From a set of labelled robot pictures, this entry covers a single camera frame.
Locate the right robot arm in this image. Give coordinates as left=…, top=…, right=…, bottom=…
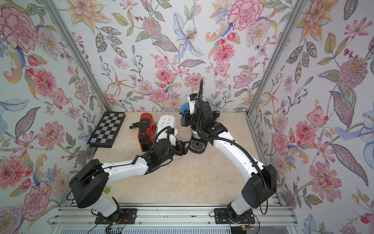
left=180, top=80, right=277, bottom=224

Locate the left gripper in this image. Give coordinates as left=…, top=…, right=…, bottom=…
left=159, top=140, right=191, bottom=163

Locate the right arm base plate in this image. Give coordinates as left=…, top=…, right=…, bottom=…
left=213, top=208, right=256, bottom=225

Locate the small green cylinder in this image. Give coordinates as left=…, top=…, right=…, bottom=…
left=103, top=187, right=111, bottom=194

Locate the red coffee machine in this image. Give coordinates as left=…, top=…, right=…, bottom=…
left=138, top=113, right=157, bottom=152

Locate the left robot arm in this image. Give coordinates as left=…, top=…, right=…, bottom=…
left=68, top=127, right=189, bottom=224

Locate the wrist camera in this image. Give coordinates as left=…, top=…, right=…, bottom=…
left=188, top=93, right=198, bottom=115
left=167, top=128, right=178, bottom=146

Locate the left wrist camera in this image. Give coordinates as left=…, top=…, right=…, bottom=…
left=167, top=128, right=178, bottom=146

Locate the aluminium front rail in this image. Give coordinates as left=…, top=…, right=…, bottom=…
left=47, top=203, right=298, bottom=227

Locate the black coffee machine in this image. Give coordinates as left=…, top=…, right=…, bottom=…
left=189, top=126, right=207, bottom=154

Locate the black white chessboard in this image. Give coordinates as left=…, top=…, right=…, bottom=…
left=87, top=112, right=126, bottom=148

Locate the blue grey cleaning cloth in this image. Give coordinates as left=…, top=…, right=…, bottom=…
left=179, top=102, right=190, bottom=127

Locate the white coffee machine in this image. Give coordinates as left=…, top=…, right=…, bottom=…
left=156, top=115, right=177, bottom=142

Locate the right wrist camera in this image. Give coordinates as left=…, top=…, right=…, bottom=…
left=188, top=93, right=198, bottom=115

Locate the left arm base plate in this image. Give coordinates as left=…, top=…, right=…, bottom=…
left=94, top=208, right=137, bottom=225

